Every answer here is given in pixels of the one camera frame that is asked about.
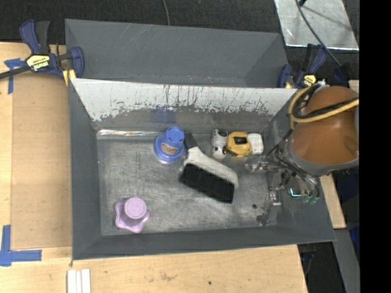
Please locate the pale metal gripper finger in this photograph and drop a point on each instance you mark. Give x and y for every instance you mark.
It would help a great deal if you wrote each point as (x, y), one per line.
(275, 199)
(256, 166)

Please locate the yellow and white toy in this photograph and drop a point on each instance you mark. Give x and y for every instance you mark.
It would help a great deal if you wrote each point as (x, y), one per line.
(238, 145)

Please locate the white brush with black bristles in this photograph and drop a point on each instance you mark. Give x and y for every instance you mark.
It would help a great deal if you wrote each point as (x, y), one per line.
(210, 175)

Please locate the blue cup with brown print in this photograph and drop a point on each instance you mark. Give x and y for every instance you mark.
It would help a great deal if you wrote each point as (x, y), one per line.
(169, 146)

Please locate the grey metal bin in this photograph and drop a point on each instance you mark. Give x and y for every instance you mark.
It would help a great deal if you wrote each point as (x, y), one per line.
(128, 175)

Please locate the purple flower-shaped cup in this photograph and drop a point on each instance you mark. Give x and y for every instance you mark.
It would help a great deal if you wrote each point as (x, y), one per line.
(132, 214)

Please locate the pale wood flat board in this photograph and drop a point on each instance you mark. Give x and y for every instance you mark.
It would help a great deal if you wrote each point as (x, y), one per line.
(39, 163)

